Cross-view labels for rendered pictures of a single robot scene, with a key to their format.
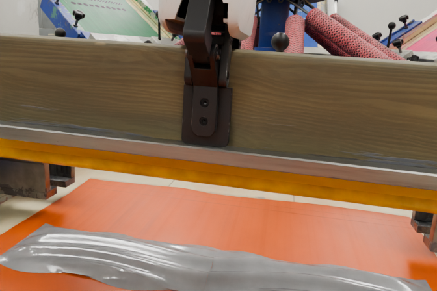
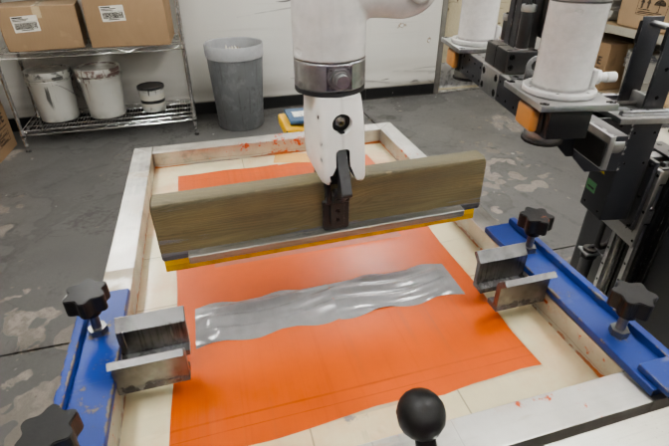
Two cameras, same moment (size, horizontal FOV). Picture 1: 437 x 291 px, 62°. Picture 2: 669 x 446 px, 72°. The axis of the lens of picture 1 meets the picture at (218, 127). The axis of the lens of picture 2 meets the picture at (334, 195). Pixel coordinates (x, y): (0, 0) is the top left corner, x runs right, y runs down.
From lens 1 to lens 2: 0.77 m
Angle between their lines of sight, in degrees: 132
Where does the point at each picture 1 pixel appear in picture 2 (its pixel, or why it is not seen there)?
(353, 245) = (243, 368)
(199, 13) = not seen: hidden behind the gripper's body
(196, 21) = not seen: hidden behind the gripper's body
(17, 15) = not seen: outside the picture
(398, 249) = (204, 380)
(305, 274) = (276, 310)
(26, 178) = (488, 270)
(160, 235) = (386, 316)
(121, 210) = (443, 329)
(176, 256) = (355, 295)
